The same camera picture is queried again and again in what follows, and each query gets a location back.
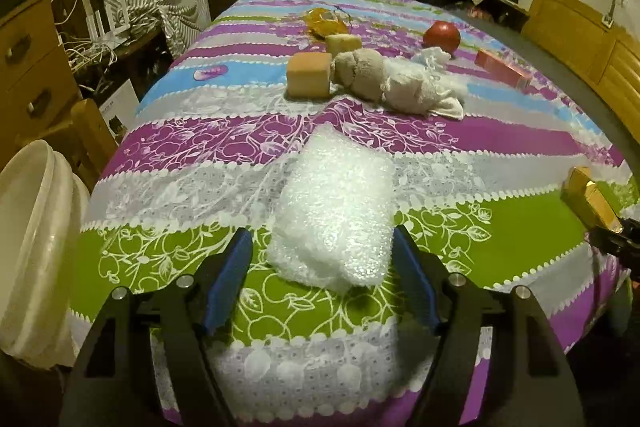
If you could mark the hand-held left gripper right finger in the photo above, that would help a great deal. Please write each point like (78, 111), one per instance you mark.
(415, 277)

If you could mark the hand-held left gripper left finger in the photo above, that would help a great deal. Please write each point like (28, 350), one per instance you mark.
(230, 277)

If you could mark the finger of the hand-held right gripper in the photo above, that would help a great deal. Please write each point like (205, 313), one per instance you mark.
(615, 247)

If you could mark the yellow cardboard box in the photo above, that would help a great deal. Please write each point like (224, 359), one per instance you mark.
(590, 202)

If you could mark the white bubble wrap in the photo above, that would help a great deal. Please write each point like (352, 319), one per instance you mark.
(330, 207)

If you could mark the white terry towel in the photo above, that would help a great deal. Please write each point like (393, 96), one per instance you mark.
(400, 87)

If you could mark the white plastic bucket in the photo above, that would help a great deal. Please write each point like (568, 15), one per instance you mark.
(35, 257)

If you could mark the yellow sponge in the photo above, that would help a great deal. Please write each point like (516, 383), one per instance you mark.
(310, 74)
(343, 44)

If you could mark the grey bed sheet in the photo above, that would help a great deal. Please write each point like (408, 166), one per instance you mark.
(575, 82)

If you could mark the white box with dark print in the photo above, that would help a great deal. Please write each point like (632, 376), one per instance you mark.
(117, 107)

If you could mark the wooden chair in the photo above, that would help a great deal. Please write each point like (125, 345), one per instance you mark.
(85, 127)

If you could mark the pink cardboard box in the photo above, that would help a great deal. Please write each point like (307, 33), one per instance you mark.
(502, 69)

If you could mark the crumpled white tissue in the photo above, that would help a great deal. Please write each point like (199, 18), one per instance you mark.
(432, 57)

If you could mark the light wooden headboard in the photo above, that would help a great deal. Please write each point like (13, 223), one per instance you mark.
(570, 27)

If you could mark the red apple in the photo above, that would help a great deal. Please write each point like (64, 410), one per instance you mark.
(441, 37)

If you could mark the yellow plastic wrapper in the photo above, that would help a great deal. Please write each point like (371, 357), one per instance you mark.
(325, 24)

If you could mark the black case with white paper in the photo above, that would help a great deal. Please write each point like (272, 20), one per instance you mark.
(500, 4)

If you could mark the wooden dresser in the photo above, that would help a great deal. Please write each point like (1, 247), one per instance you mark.
(30, 72)

